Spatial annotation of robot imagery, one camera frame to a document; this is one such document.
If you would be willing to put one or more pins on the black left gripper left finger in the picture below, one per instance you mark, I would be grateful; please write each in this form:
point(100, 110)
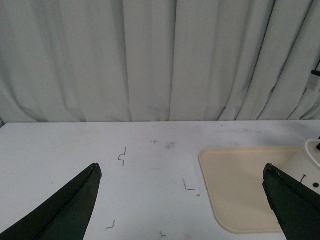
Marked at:
point(63, 216)

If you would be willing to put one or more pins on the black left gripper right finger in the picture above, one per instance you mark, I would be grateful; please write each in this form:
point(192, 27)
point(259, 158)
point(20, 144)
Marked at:
point(296, 207)

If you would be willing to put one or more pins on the white gripper body with cable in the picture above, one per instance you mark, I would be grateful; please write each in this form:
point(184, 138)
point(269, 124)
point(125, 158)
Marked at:
point(314, 79)

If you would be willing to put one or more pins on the cream mug with black handle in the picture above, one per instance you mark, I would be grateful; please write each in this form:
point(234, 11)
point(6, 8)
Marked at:
point(305, 165)

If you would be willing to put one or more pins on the beige rectangular plastic tray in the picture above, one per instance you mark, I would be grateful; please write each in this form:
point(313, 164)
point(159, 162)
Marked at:
point(234, 181)

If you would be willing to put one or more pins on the white pleated curtain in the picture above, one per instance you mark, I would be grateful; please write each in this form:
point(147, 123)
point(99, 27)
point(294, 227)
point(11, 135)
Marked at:
point(158, 60)

